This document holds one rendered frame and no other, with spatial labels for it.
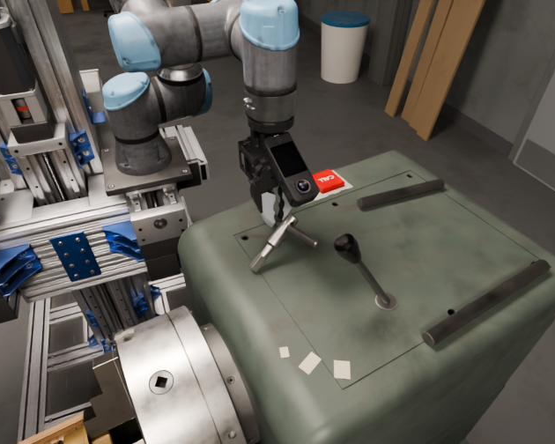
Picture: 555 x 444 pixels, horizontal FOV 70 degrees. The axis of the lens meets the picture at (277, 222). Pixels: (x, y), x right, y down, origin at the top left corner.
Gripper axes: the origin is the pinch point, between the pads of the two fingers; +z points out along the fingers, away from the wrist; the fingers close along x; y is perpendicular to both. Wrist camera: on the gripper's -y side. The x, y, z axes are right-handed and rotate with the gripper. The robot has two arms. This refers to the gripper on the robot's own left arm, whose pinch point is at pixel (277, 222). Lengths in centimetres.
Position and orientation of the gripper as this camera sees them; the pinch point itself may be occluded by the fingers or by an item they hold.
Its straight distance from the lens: 72.0
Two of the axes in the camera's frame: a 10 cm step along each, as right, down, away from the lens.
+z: 0.0, 7.5, 6.6
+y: -4.9, -5.8, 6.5
